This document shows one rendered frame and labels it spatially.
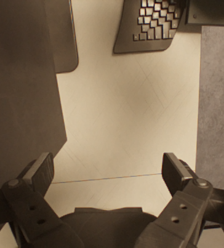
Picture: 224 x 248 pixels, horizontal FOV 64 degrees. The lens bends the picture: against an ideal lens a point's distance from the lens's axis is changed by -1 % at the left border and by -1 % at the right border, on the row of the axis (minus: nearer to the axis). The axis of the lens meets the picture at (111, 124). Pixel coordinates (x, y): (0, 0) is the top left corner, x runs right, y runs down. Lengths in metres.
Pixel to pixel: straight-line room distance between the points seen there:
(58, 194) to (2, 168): 0.50
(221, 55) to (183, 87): 0.94
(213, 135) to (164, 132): 1.02
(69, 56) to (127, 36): 0.16
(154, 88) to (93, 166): 0.31
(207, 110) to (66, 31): 1.19
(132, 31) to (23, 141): 0.40
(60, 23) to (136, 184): 0.54
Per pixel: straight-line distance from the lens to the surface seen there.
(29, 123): 0.25
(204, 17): 0.55
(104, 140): 0.57
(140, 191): 0.68
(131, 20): 0.53
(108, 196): 0.68
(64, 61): 0.54
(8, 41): 0.25
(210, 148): 1.62
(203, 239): 1.85
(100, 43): 0.54
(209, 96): 1.48
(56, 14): 0.55
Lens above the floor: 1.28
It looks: 73 degrees down
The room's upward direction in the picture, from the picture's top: 176 degrees clockwise
